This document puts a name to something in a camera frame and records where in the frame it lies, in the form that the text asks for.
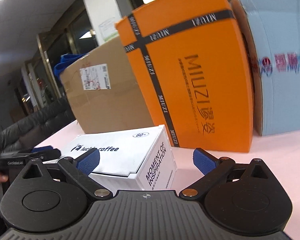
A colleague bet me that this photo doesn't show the orange MIUZI box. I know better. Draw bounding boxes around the orange MIUZI box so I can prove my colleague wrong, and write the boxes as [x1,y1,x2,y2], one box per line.
[116,0,253,152]

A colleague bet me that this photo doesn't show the black leather sofa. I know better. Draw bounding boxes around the black leather sofa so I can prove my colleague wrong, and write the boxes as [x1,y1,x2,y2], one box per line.
[0,96,75,153]

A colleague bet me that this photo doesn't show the white plastic container box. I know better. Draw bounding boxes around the white plastic container box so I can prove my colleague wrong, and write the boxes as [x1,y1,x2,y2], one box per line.
[61,125,177,193]

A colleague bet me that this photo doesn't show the blue cloth on box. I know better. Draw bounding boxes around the blue cloth on box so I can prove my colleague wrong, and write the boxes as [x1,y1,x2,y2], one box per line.
[53,54,85,80]

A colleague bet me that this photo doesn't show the light blue carton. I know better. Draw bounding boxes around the light blue carton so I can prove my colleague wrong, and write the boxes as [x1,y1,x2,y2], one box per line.
[231,0,300,136]

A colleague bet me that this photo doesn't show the brown cardboard box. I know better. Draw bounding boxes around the brown cardboard box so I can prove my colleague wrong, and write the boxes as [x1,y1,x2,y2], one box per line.
[60,37,153,134]

